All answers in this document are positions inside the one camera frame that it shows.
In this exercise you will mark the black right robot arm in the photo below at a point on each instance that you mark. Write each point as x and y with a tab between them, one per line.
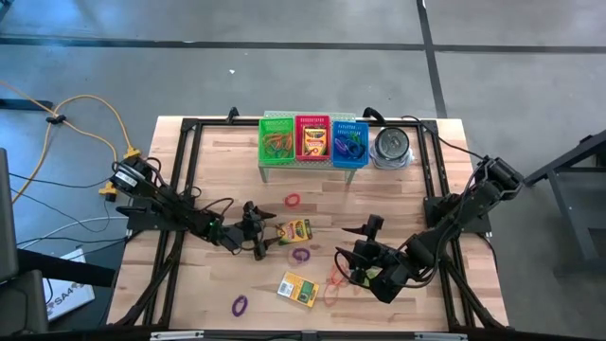
454	221

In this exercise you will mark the black frame clamp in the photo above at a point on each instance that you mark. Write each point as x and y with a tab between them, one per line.
374	113
232	115

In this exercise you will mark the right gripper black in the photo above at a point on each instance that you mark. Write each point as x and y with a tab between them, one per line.
393	263

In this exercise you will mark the black flat bar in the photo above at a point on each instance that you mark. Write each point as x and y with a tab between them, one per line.
66	269

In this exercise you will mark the blue rubber band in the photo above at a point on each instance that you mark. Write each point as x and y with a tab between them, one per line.
274	152
282	156

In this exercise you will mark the silver metal bracket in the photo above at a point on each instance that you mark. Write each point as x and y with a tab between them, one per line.
440	336
175	335

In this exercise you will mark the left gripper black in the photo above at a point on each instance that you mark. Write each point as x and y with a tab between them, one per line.
246	234

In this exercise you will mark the black floor bar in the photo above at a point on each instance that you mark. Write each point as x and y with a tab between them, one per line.
26	104

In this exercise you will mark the black metal side table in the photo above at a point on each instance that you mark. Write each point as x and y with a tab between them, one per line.
568	213

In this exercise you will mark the green plastic basket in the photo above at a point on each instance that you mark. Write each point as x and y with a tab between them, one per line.
267	124

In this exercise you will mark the red plastic basket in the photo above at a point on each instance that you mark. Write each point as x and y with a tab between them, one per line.
299	120

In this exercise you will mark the blue plastic basket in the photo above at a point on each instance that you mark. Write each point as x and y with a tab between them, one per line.
350	163

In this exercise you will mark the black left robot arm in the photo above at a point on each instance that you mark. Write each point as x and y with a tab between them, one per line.
165	203

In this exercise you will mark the dark grey equipment stand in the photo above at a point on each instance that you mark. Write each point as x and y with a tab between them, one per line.
7	213

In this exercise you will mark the yellow Crayola crayon box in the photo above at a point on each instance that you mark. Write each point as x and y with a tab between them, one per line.
294	231
316	142
298	289

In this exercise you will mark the white cardboard box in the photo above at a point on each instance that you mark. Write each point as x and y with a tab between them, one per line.
71	293

